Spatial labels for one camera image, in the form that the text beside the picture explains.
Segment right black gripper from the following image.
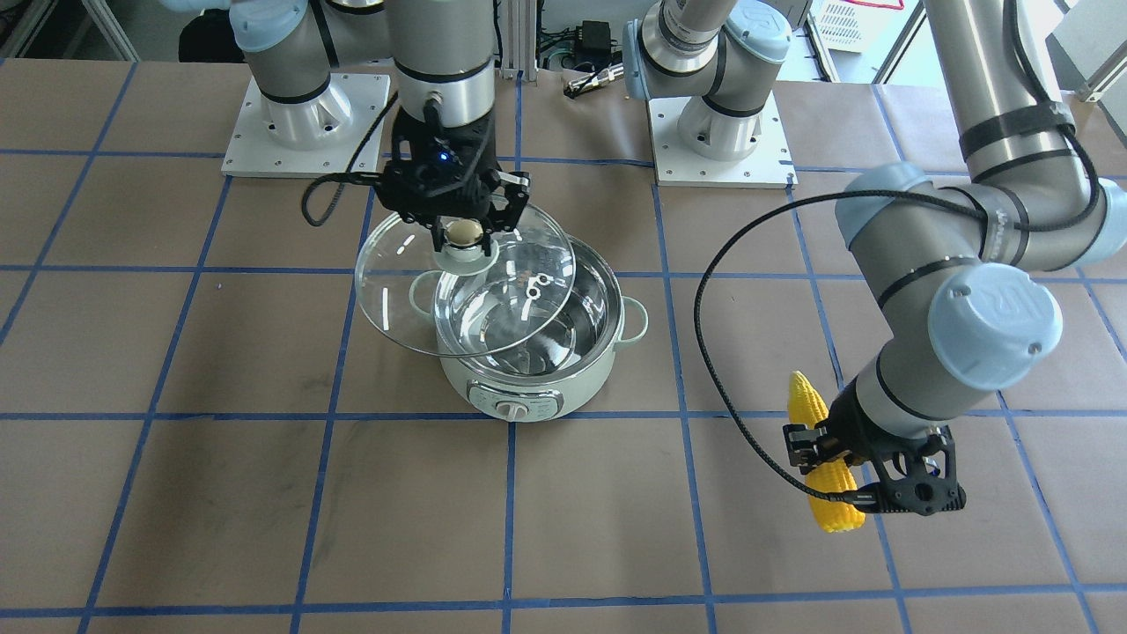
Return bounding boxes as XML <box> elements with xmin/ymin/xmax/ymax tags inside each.
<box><xmin>378</xmin><ymin>107</ymin><xmax>531</xmax><ymax>256</ymax></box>

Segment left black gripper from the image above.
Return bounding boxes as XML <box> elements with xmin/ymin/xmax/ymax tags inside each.
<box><xmin>784</xmin><ymin>387</ymin><xmax>967</xmax><ymax>517</ymax></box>

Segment yellow corn cob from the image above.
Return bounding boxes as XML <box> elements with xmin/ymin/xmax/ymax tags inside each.
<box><xmin>786</xmin><ymin>370</ymin><xmax>867</xmax><ymax>536</ymax></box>

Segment glass pot lid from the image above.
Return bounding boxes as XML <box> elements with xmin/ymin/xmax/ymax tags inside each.
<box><xmin>354</xmin><ymin>206</ymin><xmax>577</xmax><ymax>358</ymax></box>

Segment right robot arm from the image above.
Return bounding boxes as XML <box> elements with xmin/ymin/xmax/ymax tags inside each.
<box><xmin>222</xmin><ymin>1</ymin><xmax>530</xmax><ymax>256</ymax></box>

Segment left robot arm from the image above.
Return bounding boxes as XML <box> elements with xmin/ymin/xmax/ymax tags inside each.
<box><xmin>769</xmin><ymin>1</ymin><xmax>1124</xmax><ymax>515</ymax></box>

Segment light green electric pot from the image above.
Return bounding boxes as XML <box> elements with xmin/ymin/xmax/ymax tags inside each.
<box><xmin>440</xmin><ymin>238</ymin><xmax>649</xmax><ymax>423</ymax></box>

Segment black power adapter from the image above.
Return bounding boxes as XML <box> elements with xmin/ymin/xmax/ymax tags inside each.
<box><xmin>574</xmin><ymin>20</ymin><xmax>613</xmax><ymax>61</ymax></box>

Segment white plastic basket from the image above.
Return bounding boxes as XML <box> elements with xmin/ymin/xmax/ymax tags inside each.
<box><xmin>814</xmin><ymin>1</ymin><xmax>905</xmax><ymax>53</ymax></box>

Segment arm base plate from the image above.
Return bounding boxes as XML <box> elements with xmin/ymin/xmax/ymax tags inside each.
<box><xmin>221</xmin><ymin>73</ymin><xmax>391</xmax><ymax>178</ymax></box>
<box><xmin>647</xmin><ymin>92</ymin><xmax>798</xmax><ymax>188</ymax></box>

